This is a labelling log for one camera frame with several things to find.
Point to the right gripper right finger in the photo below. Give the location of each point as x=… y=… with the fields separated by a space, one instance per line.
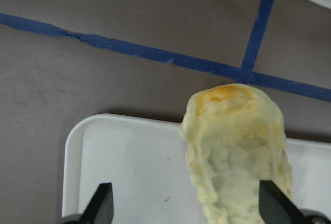
x=275 y=207

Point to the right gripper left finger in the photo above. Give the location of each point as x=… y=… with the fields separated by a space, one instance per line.
x=100 y=208

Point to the white rectangular tray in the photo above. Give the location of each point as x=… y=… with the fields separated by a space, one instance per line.
x=145 y=160

